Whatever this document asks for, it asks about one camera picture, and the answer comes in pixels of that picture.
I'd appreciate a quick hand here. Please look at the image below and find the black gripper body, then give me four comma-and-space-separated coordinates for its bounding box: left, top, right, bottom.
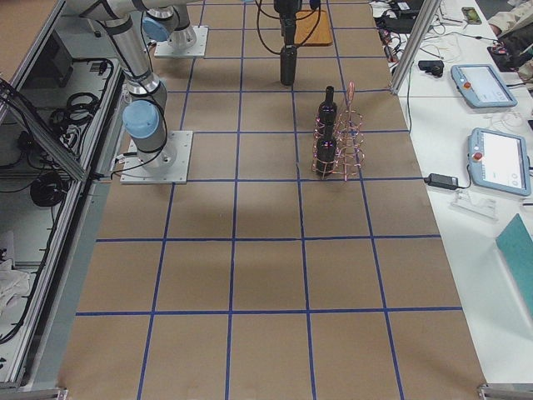
274, 0, 302, 38

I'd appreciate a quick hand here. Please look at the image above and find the dark wine bottle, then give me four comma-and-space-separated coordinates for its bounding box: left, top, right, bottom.
280, 46, 297, 86
318, 86, 337, 128
313, 118, 336, 178

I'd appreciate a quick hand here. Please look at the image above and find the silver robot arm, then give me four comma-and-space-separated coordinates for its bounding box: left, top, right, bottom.
141, 1, 302, 50
69, 1, 196, 170

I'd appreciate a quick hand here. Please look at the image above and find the wooden tray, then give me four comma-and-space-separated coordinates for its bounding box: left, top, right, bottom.
295, 9, 333, 47

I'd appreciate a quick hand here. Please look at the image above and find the person hand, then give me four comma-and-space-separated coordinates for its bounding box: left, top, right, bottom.
489, 23, 502, 36

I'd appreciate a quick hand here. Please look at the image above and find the teach pendant far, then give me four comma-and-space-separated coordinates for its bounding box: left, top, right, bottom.
451, 64, 518, 108

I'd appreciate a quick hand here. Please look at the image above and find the teach pendant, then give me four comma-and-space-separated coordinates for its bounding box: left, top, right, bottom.
467, 127, 531, 196
451, 64, 518, 108

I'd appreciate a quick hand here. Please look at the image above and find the black power adapter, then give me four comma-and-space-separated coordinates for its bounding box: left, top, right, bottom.
424, 173, 459, 190

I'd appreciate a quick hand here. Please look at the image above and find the teach pendant near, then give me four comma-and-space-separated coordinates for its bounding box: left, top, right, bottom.
467, 127, 531, 196

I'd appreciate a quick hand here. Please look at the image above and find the green board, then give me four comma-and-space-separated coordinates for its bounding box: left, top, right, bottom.
496, 214, 533, 303

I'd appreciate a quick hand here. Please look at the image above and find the white crumpled cloth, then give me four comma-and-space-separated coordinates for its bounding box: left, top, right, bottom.
1, 256, 31, 313

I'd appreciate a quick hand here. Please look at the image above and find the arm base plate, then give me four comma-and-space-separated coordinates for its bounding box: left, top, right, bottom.
154, 26, 209, 58
120, 131, 193, 184

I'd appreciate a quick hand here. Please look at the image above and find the copper wire wine rack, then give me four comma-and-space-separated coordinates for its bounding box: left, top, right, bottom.
311, 82, 365, 182

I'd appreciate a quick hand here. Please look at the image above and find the aluminium frame post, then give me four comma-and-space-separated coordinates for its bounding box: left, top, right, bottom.
390, 0, 441, 95

